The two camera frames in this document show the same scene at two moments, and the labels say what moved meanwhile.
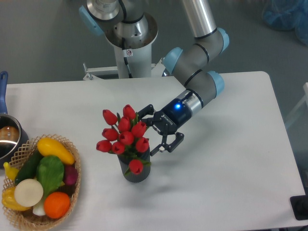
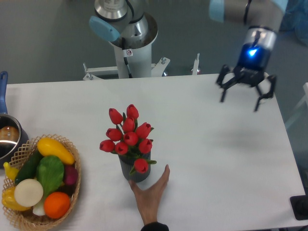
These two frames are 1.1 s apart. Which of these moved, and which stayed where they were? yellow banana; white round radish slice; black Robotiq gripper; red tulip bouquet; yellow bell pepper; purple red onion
Moved: red tulip bouquet; black Robotiq gripper
Stayed: yellow banana; yellow bell pepper; white round radish slice; purple red onion
